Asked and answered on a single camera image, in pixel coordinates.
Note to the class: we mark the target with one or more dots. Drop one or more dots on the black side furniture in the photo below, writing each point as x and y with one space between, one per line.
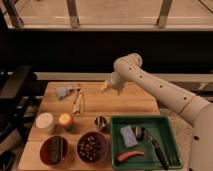
11 94

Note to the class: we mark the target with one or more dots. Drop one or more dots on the crumpled blue-grey cloth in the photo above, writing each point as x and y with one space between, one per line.
62 92

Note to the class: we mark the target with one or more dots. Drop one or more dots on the orange sausage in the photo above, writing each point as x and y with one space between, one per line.
122 157

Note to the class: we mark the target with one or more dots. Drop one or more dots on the red bowl with nuts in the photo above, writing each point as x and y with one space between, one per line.
92 147

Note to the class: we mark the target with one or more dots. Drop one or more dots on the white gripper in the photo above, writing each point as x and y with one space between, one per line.
117 82

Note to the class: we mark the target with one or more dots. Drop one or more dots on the red-yellow apple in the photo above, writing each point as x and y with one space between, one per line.
65 120

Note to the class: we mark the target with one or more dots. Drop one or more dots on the small metal cup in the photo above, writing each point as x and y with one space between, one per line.
100 123

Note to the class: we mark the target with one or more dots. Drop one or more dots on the green plastic tray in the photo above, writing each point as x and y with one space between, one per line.
160 129

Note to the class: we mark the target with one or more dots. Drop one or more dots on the wooden knife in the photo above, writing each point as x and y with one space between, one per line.
82 103

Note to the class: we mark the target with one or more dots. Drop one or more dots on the wooden cutting board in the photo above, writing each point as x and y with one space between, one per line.
133 100

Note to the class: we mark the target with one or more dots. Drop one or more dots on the metal ladle black handle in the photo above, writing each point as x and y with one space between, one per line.
142 133

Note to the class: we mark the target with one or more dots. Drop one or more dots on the red bowl with dark block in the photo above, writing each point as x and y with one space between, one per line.
54 150

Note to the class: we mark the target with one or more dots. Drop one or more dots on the blue-grey sponge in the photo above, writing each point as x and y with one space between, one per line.
128 136

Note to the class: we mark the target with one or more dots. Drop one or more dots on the white lidded cup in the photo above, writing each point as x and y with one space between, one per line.
45 121

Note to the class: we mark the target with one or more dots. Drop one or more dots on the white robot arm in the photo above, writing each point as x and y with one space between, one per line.
195 110

